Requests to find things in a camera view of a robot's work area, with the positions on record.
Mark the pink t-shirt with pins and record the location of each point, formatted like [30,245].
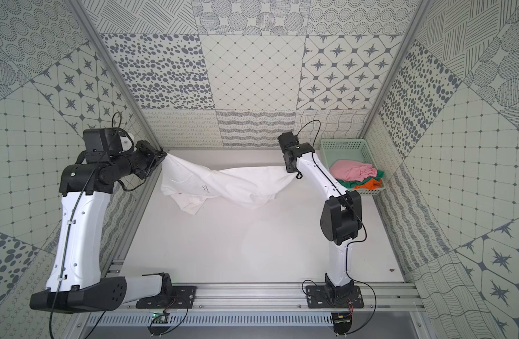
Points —
[351,170]

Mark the left green circuit board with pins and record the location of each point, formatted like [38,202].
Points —
[159,318]

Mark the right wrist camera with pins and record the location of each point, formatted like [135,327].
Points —
[287,140]

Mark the aluminium mounting rail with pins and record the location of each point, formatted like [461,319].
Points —
[291,297]

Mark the green t-shirt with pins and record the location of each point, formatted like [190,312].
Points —
[352,184]

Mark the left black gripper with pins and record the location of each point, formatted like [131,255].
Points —
[156,157]

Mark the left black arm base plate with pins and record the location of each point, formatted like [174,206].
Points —
[180,297]

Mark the green plastic basket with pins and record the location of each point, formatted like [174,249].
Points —
[333,150]

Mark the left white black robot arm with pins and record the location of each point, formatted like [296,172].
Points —
[76,284]

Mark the white t-shirt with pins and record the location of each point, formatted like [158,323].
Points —
[191,185]

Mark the orange t-shirt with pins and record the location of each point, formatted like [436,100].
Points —
[371,184]

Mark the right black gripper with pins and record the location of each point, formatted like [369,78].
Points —
[290,169]

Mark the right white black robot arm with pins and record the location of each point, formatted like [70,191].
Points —
[340,220]

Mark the right black circuit board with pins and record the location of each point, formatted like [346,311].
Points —
[342,323]

